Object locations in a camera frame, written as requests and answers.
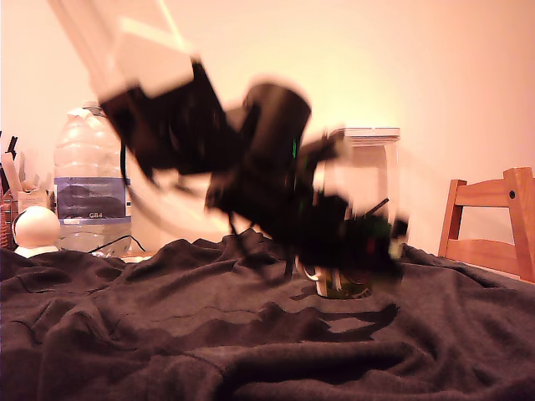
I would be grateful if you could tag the printed coffee mug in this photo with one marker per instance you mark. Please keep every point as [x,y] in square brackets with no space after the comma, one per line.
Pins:
[347,288]

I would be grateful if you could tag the black scoop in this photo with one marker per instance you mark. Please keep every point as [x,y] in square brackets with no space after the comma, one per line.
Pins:
[380,205]

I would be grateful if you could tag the clear plastic storage jar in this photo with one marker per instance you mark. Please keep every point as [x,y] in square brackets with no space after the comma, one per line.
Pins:
[376,175]

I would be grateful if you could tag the wooden chair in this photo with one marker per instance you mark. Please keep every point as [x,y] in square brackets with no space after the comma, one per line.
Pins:
[485,194]

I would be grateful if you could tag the dark blanket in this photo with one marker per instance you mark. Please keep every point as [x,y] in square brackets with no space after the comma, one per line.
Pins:
[209,342]

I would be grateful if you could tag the large clear water bottle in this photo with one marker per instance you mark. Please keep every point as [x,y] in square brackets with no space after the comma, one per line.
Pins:
[88,158]

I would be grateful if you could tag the pale card box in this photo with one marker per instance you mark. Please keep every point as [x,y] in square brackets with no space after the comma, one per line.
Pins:
[33,198]

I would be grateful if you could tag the woven basket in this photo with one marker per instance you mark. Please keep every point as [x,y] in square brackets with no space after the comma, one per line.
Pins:
[6,225]

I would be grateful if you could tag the pale wooden utensil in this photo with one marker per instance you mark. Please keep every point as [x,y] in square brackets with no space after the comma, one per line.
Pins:
[10,175]

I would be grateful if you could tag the small white round camera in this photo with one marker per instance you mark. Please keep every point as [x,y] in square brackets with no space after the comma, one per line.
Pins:
[37,225]

